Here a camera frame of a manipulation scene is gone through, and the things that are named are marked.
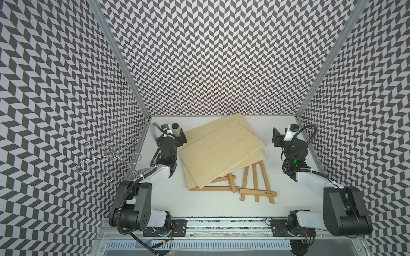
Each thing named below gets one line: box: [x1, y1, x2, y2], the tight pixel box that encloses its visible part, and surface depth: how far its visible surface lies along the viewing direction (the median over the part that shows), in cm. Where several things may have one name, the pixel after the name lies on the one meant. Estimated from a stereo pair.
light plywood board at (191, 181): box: [182, 158, 199, 189], surface depth 86 cm
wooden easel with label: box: [239, 160, 278, 204], surface depth 86 cm
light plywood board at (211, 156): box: [178, 119, 266, 189], surface depth 93 cm
